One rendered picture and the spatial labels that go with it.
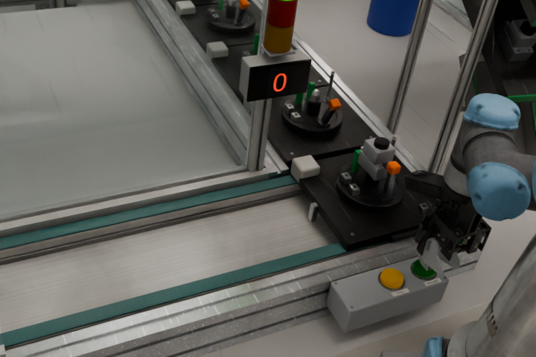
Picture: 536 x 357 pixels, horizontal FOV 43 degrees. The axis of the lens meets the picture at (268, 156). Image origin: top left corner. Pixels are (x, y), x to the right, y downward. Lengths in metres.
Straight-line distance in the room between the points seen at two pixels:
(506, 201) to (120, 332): 0.61
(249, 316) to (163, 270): 0.19
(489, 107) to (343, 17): 1.33
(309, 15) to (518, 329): 1.67
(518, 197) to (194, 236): 0.63
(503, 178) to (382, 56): 1.22
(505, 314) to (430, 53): 1.51
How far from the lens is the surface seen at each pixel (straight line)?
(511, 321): 0.74
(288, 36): 1.18
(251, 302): 1.14
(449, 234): 1.12
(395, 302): 1.22
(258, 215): 1.35
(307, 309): 1.23
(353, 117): 1.58
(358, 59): 2.05
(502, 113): 1.01
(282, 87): 1.23
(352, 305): 1.17
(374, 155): 1.30
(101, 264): 1.26
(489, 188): 0.92
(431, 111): 1.88
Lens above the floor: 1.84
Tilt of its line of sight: 38 degrees down
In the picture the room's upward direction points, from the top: 8 degrees clockwise
